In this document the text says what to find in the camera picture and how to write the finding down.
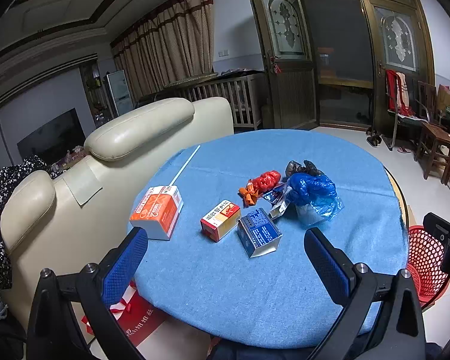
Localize red plastic waste basket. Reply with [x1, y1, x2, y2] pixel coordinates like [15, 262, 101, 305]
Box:
[406, 224, 450, 311]

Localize red yellow medicine box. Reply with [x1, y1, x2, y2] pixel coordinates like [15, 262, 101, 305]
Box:
[200, 200, 241, 242]

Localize red gift bag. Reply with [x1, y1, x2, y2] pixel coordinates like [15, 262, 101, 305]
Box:
[80, 280, 170, 347]

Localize orange white carton box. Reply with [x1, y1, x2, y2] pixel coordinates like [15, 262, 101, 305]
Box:
[129, 185, 184, 241]

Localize orange wrapper bundle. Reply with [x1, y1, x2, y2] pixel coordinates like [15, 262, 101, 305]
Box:
[238, 181, 260, 207]

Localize wooden crib railing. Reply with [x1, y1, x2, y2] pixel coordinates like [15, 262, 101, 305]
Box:
[163, 70, 267, 130]

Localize white air conditioner unit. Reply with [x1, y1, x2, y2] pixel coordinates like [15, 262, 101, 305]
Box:
[105, 70, 134, 116]

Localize black television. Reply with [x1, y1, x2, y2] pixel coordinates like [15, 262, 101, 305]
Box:
[17, 108, 85, 165]

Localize blue foil snack wrapper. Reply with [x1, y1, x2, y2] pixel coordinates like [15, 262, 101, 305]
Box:
[262, 183, 291, 220]

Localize beige striped curtain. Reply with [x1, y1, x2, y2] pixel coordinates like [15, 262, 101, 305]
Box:
[110, 0, 215, 101]

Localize cream leather sofa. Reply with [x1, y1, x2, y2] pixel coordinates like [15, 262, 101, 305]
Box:
[0, 97, 233, 325]

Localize dark wooden stool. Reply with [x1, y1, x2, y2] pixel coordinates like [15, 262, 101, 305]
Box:
[414, 122, 450, 185]

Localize blue white medicine box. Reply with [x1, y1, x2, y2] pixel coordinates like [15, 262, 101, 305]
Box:
[237, 208, 282, 258]

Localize blue tablecloth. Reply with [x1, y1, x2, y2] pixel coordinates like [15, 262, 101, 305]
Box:
[135, 130, 408, 349]

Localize open glass panel door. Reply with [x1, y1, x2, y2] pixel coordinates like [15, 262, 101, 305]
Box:
[250, 0, 320, 130]

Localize white thin stick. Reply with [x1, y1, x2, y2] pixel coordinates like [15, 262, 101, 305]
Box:
[168, 145, 201, 187]

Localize pair of slippers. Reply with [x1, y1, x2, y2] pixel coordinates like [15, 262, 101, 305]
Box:
[366, 127, 382, 147]

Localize red plastic bag ball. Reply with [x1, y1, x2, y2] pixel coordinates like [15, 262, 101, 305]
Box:
[252, 170, 282, 194]

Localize black plastic bag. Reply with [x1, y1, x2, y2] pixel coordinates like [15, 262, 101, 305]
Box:
[285, 160, 323, 178]

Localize blue plastic bag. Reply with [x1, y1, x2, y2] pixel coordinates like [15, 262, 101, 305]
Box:
[285, 172, 344, 228]

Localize chair with red clothes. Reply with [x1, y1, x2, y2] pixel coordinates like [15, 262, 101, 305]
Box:
[382, 69, 430, 151]

